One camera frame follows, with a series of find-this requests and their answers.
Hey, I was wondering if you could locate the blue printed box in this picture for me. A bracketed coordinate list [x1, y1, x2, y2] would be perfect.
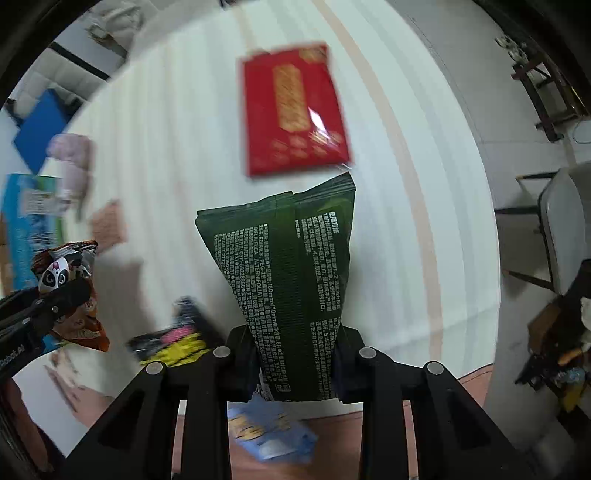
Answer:
[0, 174, 65, 296]

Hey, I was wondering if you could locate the black and yellow packet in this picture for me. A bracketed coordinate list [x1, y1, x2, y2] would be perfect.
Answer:
[126, 296, 225, 368]

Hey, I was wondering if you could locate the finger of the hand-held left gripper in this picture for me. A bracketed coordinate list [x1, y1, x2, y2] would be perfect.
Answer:
[0, 277, 92, 334]

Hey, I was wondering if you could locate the pink soft pouch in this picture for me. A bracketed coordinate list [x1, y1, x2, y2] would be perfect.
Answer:
[47, 134, 94, 217]

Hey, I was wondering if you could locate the dark green snack bag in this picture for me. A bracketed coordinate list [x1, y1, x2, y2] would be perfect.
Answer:
[195, 172, 357, 402]

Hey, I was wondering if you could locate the light blue packet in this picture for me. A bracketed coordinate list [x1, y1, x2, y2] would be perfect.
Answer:
[226, 391, 319, 464]

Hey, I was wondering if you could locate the wooden stool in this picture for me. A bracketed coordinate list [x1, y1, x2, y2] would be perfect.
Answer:
[510, 60, 589, 143]

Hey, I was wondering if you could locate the blue mat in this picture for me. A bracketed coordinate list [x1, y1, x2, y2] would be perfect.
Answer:
[12, 89, 75, 174]

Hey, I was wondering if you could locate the cardboard box with clutter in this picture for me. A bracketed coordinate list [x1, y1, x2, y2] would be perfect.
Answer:
[514, 258, 591, 414]

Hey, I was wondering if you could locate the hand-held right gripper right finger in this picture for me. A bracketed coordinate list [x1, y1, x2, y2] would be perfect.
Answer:
[333, 327, 533, 480]

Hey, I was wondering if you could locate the small pink packet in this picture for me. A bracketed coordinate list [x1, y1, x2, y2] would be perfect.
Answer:
[89, 199, 129, 254]

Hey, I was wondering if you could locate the red packet with gold print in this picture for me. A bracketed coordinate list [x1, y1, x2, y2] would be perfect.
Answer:
[238, 42, 355, 179]

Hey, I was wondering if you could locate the grey chair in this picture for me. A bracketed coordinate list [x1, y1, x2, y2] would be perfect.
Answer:
[495, 167, 591, 294]

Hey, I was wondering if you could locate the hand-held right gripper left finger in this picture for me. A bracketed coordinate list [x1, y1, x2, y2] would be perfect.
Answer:
[61, 325, 262, 480]

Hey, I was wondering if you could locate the panda print snack bag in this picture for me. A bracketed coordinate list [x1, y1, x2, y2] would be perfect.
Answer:
[30, 240, 112, 353]

